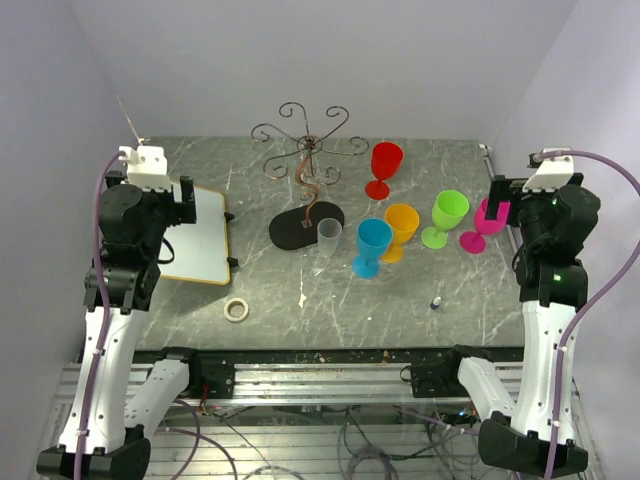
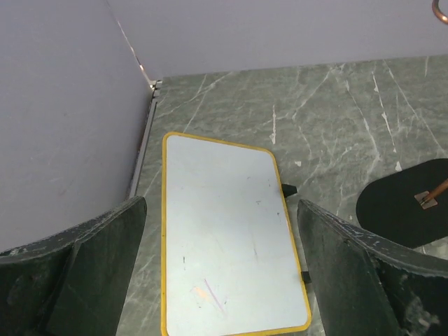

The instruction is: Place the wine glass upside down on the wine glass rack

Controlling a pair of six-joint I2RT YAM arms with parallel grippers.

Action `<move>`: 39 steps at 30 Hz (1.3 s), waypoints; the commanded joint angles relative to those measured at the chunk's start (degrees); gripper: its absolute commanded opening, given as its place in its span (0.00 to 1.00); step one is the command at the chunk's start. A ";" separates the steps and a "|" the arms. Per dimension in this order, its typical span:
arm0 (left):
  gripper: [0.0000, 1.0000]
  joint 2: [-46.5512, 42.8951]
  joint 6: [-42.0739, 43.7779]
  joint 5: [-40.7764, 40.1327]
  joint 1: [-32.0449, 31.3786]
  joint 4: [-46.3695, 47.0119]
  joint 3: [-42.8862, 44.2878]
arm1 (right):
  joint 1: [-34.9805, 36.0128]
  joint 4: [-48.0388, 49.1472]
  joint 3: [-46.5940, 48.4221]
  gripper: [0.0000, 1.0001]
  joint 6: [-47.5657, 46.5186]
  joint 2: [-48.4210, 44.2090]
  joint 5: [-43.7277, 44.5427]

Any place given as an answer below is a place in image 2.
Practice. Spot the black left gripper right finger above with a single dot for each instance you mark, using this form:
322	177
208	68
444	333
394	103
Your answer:
367	285

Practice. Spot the yellow-framed whiteboard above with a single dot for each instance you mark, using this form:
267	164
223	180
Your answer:
229	262

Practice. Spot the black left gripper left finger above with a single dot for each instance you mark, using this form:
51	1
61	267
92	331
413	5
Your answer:
74	282

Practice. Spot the copper wire wine glass rack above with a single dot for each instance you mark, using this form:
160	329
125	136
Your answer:
409	207

